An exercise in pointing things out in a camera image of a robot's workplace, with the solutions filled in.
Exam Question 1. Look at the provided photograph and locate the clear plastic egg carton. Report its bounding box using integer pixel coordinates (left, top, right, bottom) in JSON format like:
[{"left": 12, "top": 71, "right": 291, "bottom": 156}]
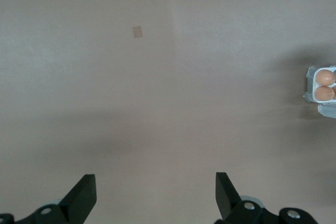
[{"left": 302, "top": 65, "right": 336, "bottom": 120}]

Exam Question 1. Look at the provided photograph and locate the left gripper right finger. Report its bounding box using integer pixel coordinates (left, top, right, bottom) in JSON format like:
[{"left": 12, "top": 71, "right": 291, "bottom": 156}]
[{"left": 214, "top": 172, "right": 317, "bottom": 224}]

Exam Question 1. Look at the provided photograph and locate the brown tape patch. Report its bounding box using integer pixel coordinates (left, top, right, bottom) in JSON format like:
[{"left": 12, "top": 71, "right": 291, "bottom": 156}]
[{"left": 132, "top": 25, "right": 144, "bottom": 39}]

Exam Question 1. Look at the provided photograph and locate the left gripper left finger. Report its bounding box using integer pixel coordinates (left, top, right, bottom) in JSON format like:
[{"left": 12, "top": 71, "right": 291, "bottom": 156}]
[{"left": 0, "top": 174, "right": 97, "bottom": 224}]

